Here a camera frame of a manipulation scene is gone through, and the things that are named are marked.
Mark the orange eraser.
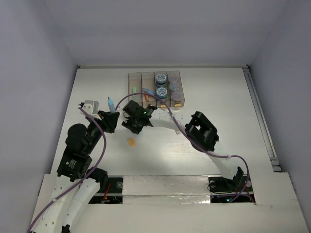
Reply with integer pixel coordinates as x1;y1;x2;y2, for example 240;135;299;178
128;138;136;147

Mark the light blue marker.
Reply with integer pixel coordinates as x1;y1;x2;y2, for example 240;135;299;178
107;97;116;113

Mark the blue highlighter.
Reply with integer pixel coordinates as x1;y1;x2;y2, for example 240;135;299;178
142;88;155;96

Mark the blue label putty jar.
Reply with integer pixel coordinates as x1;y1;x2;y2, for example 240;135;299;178
156;87;168;100

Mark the clear paper clip jar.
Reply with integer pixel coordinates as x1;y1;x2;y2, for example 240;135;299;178
171;91;182;101

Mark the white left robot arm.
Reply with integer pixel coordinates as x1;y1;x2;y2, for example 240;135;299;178
28;109;120;233

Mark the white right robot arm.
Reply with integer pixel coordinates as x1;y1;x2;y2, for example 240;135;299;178
122;100;248;193

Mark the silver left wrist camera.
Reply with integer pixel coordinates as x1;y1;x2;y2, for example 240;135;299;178
78;100;99;115

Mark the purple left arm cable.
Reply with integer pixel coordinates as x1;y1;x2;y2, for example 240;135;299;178
25;105;107;233

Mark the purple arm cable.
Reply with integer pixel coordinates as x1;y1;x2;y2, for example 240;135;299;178
114;93;251;202
25;105;107;233

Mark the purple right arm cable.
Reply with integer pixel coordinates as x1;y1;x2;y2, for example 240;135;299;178
114;93;251;202

